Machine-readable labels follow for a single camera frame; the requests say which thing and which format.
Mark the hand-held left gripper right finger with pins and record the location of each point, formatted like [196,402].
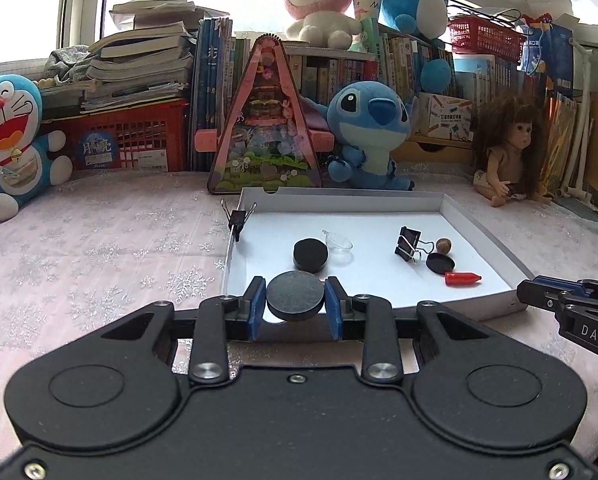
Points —
[335,310]

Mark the pink white bunny plush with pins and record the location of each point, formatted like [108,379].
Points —
[319,5]

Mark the stack of lying books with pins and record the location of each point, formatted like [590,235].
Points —
[139,65]

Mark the red small cap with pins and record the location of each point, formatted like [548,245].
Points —
[461,280]

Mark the white plastic pipe frame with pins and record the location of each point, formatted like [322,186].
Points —
[581,125]

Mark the small black binder clip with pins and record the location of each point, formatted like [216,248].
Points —
[238,220]

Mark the blue alien plush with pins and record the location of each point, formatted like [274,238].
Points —
[369,130]

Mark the white printed cardboard box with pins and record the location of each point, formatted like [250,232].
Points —
[446,117]

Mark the white cardboard box tray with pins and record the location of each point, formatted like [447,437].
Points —
[379,220]

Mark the row of colourful thin books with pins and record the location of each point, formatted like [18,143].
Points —
[559,140]

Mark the blue robot cat plush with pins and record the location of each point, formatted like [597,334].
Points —
[9,145]

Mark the black round puck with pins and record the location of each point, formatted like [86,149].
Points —
[311,256]
[296,296]

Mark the red plastic basket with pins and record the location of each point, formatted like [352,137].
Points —
[486,37]

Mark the blue standing book set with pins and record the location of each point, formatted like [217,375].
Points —
[211,90]

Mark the blue paper bag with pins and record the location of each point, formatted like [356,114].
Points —
[546,50]

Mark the row of standing books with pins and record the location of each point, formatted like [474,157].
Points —
[319,72]

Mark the red plastic crate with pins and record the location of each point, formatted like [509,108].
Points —
[129,140]

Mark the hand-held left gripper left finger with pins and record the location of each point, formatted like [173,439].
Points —
[255,307]

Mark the blue white plush toy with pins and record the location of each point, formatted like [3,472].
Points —
[414,0]

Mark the grey crumpled cloth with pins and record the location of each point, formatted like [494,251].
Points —
[69,62]

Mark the clear small plastic cup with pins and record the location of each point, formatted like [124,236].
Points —
[340,242]

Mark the brown-haired baby doll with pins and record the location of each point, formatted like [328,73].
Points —
[514,145]

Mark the brown walnut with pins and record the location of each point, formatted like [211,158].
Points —
[443,246]

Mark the pink triangular miniature house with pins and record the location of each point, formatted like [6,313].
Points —
[266,125]

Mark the wooden drawer box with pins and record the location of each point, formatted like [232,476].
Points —
[439,150]

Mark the large black binder clip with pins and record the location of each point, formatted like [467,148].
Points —
[408,244]

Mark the black round lid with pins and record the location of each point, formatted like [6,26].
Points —
[440,263]

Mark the pink snowflake tablecloth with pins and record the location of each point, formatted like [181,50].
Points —
[104,240]

